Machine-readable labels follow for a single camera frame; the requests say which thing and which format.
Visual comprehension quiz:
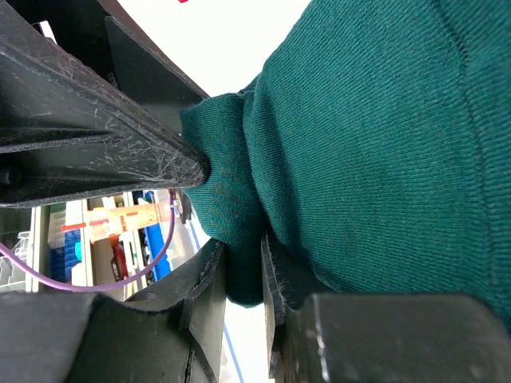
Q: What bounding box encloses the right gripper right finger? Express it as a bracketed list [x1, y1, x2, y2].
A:
[261, 233, 510, 383]

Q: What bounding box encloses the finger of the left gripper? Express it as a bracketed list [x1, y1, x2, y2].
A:
[105, 16, 208, 132]
[1, 1, 210, 207]

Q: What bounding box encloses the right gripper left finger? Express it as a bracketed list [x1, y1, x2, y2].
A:
[1, 240, 226, 382]

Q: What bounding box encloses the teal sock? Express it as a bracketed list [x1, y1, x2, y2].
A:
[180, 1, 510, 322]

